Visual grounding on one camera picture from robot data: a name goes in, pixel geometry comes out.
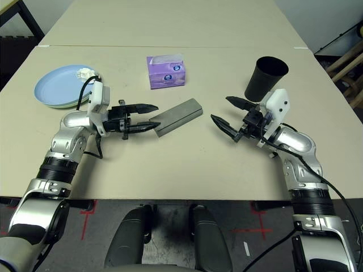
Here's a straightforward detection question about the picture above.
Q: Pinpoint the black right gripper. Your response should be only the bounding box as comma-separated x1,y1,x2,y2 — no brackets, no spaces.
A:
210,96,269,143

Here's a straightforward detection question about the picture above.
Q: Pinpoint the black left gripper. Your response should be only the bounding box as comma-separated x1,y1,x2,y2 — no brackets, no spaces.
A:
103,99,162,141

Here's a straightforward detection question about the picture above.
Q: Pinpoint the grey glasses case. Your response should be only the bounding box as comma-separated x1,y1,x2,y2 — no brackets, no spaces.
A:
149,98,204,138

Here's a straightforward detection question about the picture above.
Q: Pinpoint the white tissue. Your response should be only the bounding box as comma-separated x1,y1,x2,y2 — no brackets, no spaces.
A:
75,67,102,83

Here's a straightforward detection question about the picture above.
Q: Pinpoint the blue plastic plate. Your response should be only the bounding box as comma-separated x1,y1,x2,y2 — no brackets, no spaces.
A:
33,64,96,108

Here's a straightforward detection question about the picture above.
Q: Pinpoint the purple tissue pack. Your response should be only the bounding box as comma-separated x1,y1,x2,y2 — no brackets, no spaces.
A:
146,53,188,91

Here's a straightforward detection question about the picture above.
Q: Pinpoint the black plastic cup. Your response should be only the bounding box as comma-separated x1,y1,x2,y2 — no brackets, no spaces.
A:
244,56,289,103

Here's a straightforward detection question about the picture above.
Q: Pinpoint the red floor tape cross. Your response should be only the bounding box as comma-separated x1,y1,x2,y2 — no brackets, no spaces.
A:
80,201,96,240
231,202,273,240

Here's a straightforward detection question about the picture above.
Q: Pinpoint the wooden rack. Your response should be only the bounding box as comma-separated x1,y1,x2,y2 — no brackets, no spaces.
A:
326,42,363,110

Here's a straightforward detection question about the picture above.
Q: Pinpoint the grey robot left leg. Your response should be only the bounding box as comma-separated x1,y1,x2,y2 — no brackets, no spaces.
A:
103,203,154,267

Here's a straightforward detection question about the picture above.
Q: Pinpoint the grey robot leg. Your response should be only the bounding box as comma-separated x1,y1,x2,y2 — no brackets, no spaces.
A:
103,203,154,267
189,204,233,272

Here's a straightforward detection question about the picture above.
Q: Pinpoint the grey robot right leg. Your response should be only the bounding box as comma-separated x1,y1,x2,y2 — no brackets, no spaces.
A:
189,204,233,272

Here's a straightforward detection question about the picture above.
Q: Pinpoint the black foam floor mat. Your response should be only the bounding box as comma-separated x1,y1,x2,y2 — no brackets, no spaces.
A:
0,35,37,91

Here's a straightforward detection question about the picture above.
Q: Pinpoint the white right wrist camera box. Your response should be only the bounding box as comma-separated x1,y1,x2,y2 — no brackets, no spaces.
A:
256,88,290,148

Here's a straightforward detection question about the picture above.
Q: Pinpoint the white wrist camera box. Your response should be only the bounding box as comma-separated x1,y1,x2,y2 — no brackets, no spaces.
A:
256,88,290,148
86,81,111,137

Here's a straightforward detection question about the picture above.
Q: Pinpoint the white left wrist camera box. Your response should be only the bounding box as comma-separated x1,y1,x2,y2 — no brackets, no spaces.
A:
86,81,111,137

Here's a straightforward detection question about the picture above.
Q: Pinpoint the black left wrist camera cable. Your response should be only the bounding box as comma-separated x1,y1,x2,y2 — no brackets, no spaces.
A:
75,75,104,159

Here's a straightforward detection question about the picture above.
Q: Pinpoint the beige side table black frame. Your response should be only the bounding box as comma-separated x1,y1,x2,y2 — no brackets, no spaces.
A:
0,0,45,40

